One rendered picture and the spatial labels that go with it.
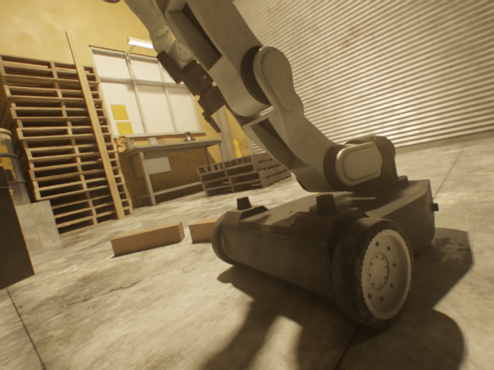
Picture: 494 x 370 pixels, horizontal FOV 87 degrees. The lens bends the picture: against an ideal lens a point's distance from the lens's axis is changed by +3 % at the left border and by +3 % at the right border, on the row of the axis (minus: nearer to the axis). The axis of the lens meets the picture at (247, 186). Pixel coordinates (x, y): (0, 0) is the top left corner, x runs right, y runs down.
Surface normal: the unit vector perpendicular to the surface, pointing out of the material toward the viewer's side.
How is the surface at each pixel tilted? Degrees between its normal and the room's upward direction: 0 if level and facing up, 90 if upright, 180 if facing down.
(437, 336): 0
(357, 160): 90
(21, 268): 90
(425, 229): 90
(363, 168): 90
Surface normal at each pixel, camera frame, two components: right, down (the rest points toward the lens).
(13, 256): 0.96, -0.19
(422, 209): 0.53, -0.04
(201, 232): -0.41, 0.17
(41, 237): 0.72, -0.10
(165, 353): -0.21, -0.97
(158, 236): 0.03, 0.07
